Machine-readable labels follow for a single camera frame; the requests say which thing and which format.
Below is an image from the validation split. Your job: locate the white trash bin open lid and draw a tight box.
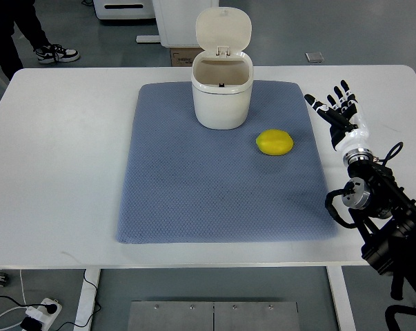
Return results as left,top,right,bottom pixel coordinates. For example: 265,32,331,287
191,7,253,130

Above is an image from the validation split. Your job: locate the black power cable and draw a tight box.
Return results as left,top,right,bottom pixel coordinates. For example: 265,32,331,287
50,269,101,331

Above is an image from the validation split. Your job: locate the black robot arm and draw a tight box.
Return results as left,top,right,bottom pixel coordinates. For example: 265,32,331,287
325,142,416,330

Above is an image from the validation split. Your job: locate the white power strip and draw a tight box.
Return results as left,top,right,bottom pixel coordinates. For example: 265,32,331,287
26,298,62,325

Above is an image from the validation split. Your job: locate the white cabinet base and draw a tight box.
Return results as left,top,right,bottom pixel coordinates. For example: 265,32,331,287
136,0,219,48

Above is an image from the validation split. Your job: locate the white table leg left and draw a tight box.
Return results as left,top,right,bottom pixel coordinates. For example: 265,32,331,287
73,268,101,331

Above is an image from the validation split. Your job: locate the white appliance with slot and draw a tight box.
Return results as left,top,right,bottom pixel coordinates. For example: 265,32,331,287
93,0,155,20

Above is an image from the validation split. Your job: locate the grey metal floor plate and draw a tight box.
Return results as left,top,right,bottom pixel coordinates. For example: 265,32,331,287
128,301,300,330

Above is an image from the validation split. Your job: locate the cardboard box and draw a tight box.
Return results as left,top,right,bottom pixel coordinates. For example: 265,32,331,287
170,48,203,67

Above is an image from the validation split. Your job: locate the white table leg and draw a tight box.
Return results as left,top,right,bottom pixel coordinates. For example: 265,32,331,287
73,268,101,331
326,266,356,331

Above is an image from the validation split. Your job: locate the person in black trousers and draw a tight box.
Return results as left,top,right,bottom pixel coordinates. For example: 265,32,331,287
0,1,50,79

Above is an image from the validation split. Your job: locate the white table leg right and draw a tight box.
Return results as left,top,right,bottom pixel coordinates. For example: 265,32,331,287
326,266,356,331

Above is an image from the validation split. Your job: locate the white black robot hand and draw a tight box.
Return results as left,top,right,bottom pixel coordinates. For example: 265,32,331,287
304,80,369,154

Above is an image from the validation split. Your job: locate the small grey floor plate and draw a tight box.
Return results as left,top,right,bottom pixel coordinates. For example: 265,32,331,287
305,52,325,63

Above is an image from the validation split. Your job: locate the blue quilted mat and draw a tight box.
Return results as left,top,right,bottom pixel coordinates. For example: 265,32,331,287
117,81,337,244

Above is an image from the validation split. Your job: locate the yellow lemon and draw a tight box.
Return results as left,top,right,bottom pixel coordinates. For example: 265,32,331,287
255,129,294,156

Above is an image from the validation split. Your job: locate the black white sneaker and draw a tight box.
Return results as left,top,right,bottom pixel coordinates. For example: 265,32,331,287
35,44,80,64

